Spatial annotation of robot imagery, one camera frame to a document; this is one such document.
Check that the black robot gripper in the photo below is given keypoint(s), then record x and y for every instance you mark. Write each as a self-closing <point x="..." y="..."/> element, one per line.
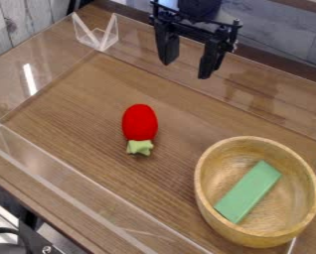
<point x="199" y="18"/>

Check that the green rectangular block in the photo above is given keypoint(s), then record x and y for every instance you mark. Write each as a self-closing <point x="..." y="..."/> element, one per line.
<point x="248" y="192"/>

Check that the black metal stand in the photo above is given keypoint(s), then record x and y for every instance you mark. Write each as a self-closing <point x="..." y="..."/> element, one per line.
<point x="30" y="223"/>

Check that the red plush strawberry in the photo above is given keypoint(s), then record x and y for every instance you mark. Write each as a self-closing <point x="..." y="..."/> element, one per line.
<point x="140" y="128"/>

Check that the wooden bowl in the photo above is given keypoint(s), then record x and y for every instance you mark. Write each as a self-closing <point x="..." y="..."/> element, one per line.
<point x="284" y="212"/>

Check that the clear acrylic enclosure wall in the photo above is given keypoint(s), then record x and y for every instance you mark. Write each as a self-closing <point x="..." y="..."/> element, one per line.
<point x="125" y="203"/>

